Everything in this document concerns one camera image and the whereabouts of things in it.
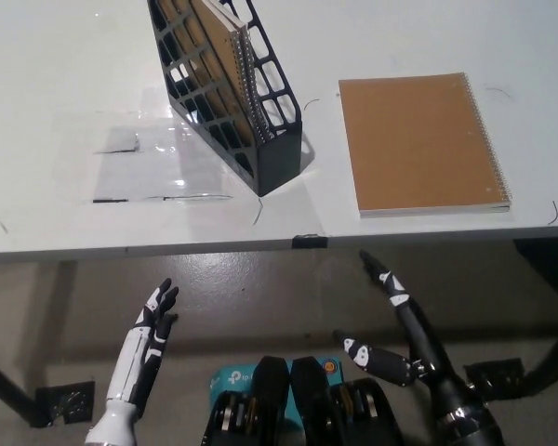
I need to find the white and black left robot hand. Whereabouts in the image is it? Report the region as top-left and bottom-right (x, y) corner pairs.
(84, 277), (180, 446)

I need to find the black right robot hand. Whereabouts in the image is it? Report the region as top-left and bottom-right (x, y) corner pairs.
(332, 249), (471, 419)

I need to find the brown spiral notebook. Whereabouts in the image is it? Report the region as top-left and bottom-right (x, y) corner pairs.
(338, 72), (513, 219)
(157, 0), (273, 143)

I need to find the black plastic grid book holder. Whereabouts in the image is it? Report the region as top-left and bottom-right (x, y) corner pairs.
(146, 0), (304, 197)

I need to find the black floor tape patch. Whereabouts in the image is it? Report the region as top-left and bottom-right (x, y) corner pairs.
(34, 380), (97, 426)
(462, 357), (526, 403)

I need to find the teal tp-link box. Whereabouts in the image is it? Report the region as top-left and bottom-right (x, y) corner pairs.
(207, 356), (344, 419)

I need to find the black table leg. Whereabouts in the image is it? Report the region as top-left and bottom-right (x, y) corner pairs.
(0, 352), (43, 426)
(515, 324), (558, 400)

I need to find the black tape strip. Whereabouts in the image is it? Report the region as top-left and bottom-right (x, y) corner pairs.
(291, 233), (329, 248)

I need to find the clear plastic sheet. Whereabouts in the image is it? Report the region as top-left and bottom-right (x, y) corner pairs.
(50, 85), (236, 203)

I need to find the grey tape patch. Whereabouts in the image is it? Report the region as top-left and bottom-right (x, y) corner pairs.
(92, 127), (140, 154)

